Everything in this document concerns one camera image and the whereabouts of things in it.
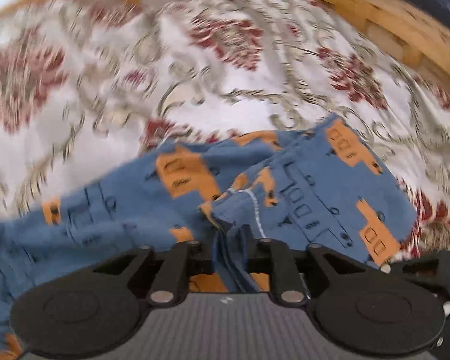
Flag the blue pants with orange print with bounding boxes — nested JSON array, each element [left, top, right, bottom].
[[0, 115, 417, 359]]

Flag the white floral bed sheet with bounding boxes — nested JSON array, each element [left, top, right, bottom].
[[0, 0, 450, 258]]

